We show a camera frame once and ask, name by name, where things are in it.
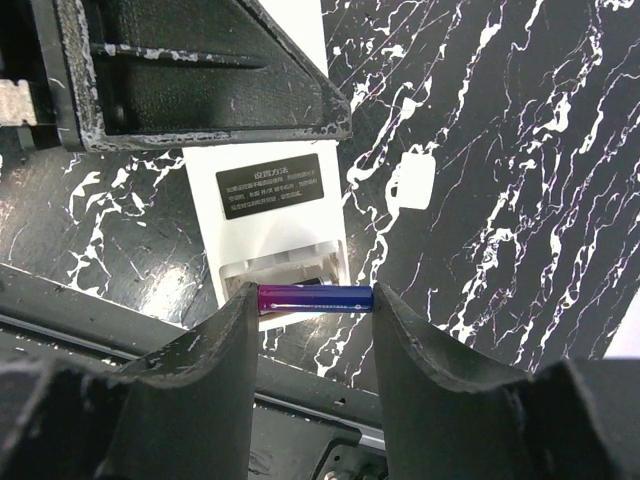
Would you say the white battery cover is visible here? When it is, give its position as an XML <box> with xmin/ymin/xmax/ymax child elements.
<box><xmin>394</xmin><ymin>152</ymin><xmax>436</xmax><ymax>210</ymax></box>

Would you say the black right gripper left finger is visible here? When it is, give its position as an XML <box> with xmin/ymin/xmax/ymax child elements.
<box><xmin>1</xmin><ymin>283</ymin><xmax>258</xmax><ymax>479</ymax></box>

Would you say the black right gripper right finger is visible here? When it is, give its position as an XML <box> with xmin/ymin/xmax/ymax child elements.
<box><xmin>372</xmin><ymin>284</ymin><xmax>639</xmax><ymax>479</ymax></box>

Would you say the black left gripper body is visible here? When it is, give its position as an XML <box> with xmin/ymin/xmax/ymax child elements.
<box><xmin>1</xmin><ymin>1</ymin><xmax>62</xmax><ymax>150</ymax></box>

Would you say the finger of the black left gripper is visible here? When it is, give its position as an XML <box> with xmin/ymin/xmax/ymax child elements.
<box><xmin>52</xmin><ymin>1</ymin><xmax>352</xmax><ymax>152</ymax></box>

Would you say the white red remote control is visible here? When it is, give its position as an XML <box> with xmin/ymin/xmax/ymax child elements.
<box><xmin>183</xmin><ymin>1</ymin><xmax>351</xmax><ymax>308</ymax></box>

